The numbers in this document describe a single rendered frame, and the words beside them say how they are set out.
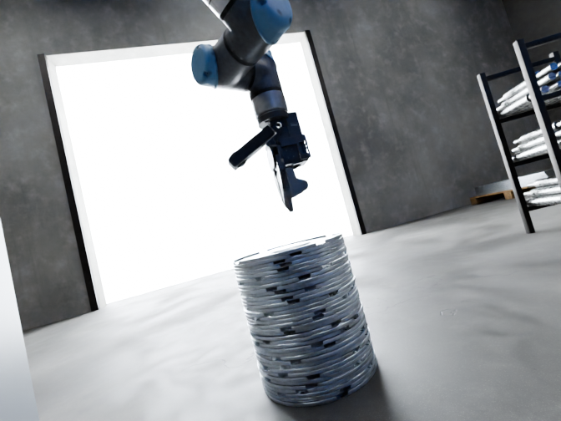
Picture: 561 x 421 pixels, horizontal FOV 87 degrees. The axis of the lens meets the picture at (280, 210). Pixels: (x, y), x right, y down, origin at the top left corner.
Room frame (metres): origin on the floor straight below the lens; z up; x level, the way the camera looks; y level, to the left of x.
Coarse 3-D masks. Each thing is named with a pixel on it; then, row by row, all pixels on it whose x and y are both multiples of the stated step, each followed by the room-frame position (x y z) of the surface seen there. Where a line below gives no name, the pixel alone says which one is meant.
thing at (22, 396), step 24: (0, 240) 0.28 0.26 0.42; (0, 264) 0.27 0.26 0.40; (0, 288) 0.26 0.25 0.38; (0, 312) 0.25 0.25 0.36; (0, 336) 0.24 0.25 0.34; (0, 360) 0.24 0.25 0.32; (24, 360) 0.28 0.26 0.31; (0, 384) 0.23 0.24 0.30; (24, 384) 0.27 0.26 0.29; (0, 408) 0.23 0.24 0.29; (24, 408) 0.26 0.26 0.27
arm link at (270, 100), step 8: (256, 96) 0.61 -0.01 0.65; (264, 96) 0.60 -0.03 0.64; (272, 96) 0.60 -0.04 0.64; (280, 96) 0.61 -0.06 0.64; (256, 104) 0.61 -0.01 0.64; (264, 104) 0.60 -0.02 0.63; (272, 104) 0.60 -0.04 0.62; (280, 104) 0.61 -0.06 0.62; (256, 112) 0.62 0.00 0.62; (264, 112) 0.61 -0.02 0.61; (256, 120) 0.65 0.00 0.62
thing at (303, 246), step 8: (304, 240) 0.91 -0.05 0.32; (312, 240) 0.87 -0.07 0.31; (320, 240) 0.79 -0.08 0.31; (328, 240) 0.66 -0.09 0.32; (272, 248) 0.91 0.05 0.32; (280, 248) 0.76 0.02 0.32; (288, 248) 0.71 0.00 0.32; (296, 248) 0.63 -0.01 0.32; (304, 248) 0.63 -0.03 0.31; (248, 256) 0.86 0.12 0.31; (256, 256) 0.78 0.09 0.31; (264, 256) 0.64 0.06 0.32; (272, 256) 0.63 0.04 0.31; (240, 264) 0.68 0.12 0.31
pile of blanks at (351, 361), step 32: (320, 256) 0.65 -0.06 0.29; (256, 288) 0.65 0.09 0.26; (288, 288) 0.63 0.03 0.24; (320, 288) 0.64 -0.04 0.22; (352, 288) 0.73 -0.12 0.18; (256, 320) 0.68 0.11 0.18; (288, 320) 0.63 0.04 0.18; (320, 320) 0.63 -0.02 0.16; (352, 320) 0.67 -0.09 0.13; (256, 352) 0.71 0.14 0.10; (288, 352) 0.64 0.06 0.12; (320, 352) 0.63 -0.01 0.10; (352, 352) 0.66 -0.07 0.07; (288, 384) 0.65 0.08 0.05; (320, 384) 0.63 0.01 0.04; (352, 384) 0.64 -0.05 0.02
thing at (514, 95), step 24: (528, 48) 1.37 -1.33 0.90; (504, 72) 1.66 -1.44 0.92; (528, 72) 1.35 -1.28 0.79; (552, 72) 1.39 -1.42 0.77; (504, 96) 1.65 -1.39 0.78; (528, 96) 1.43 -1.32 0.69; (552, 96) 1.35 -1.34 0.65; (504, 120) 1.67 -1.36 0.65; (504, 144) 1.67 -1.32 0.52; (528, 144) 1.55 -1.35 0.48; (552, 144) 1.35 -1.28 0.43; (528, 192) 1.68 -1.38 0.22; (552, 192) 1.51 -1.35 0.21; (528, 216) 1.67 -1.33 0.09
